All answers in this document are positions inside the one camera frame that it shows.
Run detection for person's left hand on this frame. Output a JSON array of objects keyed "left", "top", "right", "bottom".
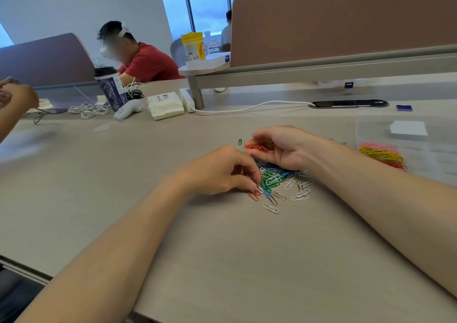
[{"left": 177, "top": 146, "right": 262, "bottom": 196}]

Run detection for person's right hand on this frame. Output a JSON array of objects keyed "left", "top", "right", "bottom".
[{"left": 244, "top": 125, "right": 323, "bottom": 172}]

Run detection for bunch of red paper clips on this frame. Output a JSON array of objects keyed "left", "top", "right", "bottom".
[{"left": 243, "top": 141, "right": 274, "bottom": 153}]

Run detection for person's left forearm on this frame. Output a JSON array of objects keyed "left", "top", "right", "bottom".
[{"left": 14, "top": 171, "right": 196, "bottom": 323}]

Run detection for another person's forearm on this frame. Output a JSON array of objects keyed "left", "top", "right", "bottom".
[{"left": 0, "top": 103, "right": 29, "bottom": 145}]

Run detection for person's right forearm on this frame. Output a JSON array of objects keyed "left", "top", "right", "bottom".
[{"left": 303, "top": 138, "right": 457, "bottom": 298}]

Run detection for pile of mixed paper clips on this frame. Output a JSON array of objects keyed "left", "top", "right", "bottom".
[{"left": 254, "top": 158, "right": 315, "bottom": 215}]

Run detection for white power adapter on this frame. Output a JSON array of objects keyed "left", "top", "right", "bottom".
[{"left": 179, "top": 88, "right": 196, "bottom": 113}]

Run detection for white desk shelf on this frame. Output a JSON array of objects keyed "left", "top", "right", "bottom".
[{"left": 178, "top": 52, "right": 231, "bottom": 110}]

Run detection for white tissue packet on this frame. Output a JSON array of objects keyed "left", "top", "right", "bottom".
[{"left": 147, "top": 91, "right": 185, "bottom": 121}]

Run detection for yellow lidded canister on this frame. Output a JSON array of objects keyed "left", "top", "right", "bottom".
[{"left": 180, "top": 32, "right": 207, "bottom": 62}]

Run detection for heap of pink yellow clips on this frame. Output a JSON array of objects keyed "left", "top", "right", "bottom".
[{"left": 358, "top": 143, "right": 407, "bottom": 170}]

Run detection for grey office chair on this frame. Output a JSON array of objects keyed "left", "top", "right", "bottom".
[{"left": 170, "top": 38, "right": 188, "bottom": 69}]

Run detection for large brown desk divider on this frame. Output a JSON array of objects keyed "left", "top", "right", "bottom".
[{"left": 194, "top": 0, "right": 457, "bottom": 90}]

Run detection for white handheld controller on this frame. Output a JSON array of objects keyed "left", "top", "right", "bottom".
[{"left": 114, "top": 99, "right": 144, "bottom": 121}]

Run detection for window with dark frames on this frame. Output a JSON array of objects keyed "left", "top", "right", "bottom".
[{"left": 156, "top": 0, "right": 311, "bottom": 43}]

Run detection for purple patterned cup black lid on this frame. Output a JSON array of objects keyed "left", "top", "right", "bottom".
[{"left": 93, "top": 66, "right": 128, "bottom": 112}]

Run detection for clear plastic storage box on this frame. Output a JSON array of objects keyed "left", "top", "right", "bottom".
[{"left": 356, "top": 114, "right": 457, "bottom": 188}]

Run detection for small mauve desk divider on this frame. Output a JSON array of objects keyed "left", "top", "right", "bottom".
[{"left": 0, "top": 33, "right": 104, "bottom": 113}]

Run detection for white power cable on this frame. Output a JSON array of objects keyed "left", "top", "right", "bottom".
[{"left": 191, "top": 100, "right": 315, "bottom": 116}]

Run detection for black desk cable grommet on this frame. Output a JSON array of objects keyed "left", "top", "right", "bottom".
[{"left": 309, "top": 99, "right": 390, "bottom": 109}]

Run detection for coiled white cable bundle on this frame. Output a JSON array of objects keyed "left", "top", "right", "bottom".
[{"left": 68, "top": 103, "right": 110, "bottom": 120}]

